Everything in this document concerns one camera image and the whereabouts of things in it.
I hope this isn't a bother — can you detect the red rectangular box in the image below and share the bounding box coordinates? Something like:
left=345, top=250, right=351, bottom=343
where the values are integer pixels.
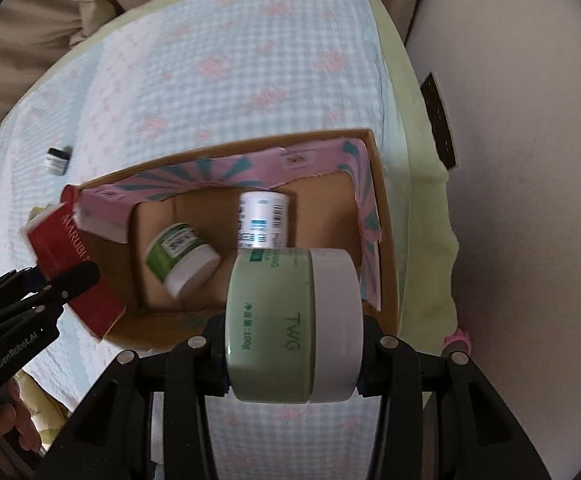
left=22, top=203, right=126, bottom=339

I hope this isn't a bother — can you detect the green label white jar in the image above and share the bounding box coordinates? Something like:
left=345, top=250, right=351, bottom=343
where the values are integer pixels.
left=144, top=222, right=221, bottom=300

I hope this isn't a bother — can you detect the small black lid jar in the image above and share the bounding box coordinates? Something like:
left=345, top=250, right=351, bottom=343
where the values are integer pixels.
left=44, top=146, right=72, bottom=177

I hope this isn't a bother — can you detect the white medicine bottle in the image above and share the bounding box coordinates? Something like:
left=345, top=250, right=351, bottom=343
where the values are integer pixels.
left=237, top=191, right=290, bottom=249

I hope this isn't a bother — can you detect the pale green cream jar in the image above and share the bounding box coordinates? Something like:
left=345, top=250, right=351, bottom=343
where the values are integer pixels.
left=225, top=248, right=364, bottom=404

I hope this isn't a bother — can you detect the cardboard box with pink lining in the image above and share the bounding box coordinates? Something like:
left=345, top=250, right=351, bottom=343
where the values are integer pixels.
left=62, top=129, right=400, bottom=350

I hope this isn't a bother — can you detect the person's left hand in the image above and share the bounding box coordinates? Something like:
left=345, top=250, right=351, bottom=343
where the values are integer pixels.
left=0, top=379, right=42, bottom=452

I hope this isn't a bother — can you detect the checkered floral bed cover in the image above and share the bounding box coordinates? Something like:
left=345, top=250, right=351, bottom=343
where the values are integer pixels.
left=0, top=0, right=454, bottom=353

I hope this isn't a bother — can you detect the black wall outlet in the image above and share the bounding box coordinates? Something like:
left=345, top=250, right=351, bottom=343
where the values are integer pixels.
left=420, top=73, right=457, bottom=170

